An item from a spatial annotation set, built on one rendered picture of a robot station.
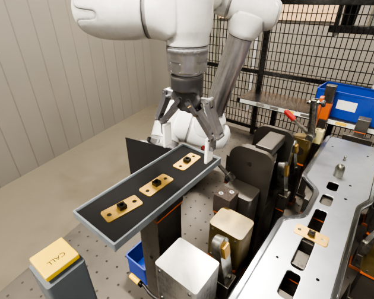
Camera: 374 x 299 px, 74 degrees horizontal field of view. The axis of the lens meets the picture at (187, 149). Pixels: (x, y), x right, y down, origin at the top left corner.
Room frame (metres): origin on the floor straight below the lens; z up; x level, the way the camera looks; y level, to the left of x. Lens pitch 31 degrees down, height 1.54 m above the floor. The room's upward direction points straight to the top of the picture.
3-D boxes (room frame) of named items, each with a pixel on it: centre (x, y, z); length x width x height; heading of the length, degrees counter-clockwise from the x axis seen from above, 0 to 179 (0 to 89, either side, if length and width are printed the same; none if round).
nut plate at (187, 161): (0.57, 0.00, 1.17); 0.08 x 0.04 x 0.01; 144
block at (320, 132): (0.96, -0.57, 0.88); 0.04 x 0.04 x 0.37; 52
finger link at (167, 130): (0.61, 0.05, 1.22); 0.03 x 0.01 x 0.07; 144
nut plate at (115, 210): (0.39, 0.14, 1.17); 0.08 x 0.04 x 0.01; 132
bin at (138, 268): (0.56, 0.14, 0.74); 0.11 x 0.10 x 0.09; 142
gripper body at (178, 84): (0.57, 0.00, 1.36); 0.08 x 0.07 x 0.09; 54
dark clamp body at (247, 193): (0.56, -0.14, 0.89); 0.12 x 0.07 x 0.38; 52
